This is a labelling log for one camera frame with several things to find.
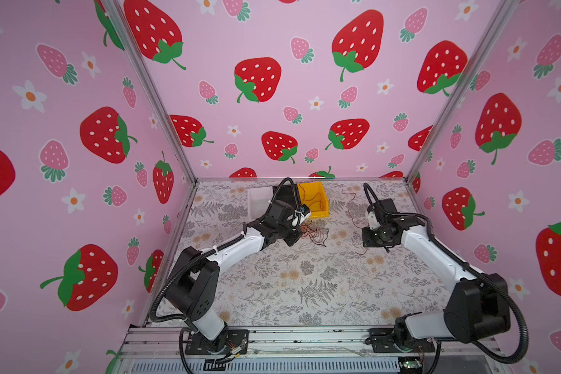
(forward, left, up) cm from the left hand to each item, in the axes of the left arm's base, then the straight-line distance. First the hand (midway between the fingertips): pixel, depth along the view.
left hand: (300, 227), depth 88 cm
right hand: (-4, -25, -1) cm, 25 cm away
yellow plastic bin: (+27, -8, -12) cm, 31 cm away
